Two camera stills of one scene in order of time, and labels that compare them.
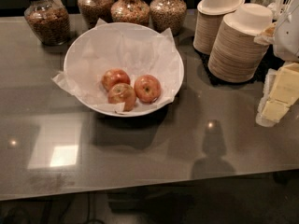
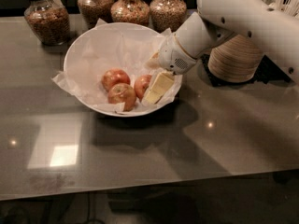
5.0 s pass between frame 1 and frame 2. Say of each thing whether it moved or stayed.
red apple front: stayed
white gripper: moved
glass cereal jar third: stayed
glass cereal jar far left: stayed
